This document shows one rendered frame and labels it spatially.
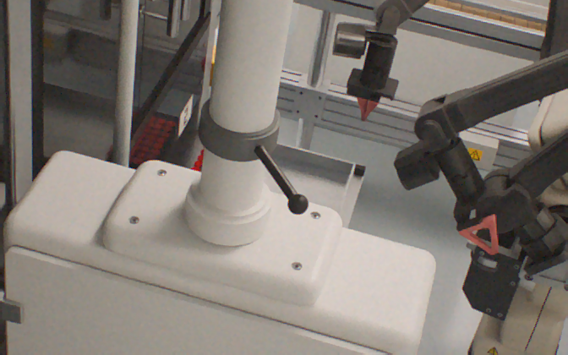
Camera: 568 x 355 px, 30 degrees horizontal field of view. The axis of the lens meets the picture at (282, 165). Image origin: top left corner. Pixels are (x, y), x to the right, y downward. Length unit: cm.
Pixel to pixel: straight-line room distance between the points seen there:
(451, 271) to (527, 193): 177
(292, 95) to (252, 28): 231
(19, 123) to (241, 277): 39
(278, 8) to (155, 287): 37
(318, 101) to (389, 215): 62
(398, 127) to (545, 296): 124
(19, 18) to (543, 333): 132
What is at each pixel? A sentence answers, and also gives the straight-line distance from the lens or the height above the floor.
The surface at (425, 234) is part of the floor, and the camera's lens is 375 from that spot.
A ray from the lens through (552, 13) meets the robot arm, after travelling 226.
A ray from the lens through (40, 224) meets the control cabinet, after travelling 127.
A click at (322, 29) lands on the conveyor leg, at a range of 323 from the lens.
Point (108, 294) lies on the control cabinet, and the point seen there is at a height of 150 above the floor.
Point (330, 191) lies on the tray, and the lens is 242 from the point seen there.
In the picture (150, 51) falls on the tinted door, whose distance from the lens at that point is 196.
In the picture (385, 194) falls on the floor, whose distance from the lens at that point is 386.
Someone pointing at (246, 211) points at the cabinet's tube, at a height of 163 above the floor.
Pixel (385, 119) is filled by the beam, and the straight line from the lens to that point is 334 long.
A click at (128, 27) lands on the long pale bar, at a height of 160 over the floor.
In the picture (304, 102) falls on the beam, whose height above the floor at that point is 49.
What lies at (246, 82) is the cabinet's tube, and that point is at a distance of 109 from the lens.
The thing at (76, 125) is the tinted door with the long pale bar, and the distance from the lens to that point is 166.
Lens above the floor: 241
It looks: 38 degrees down
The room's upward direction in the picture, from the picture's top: 10 degrees clockwise
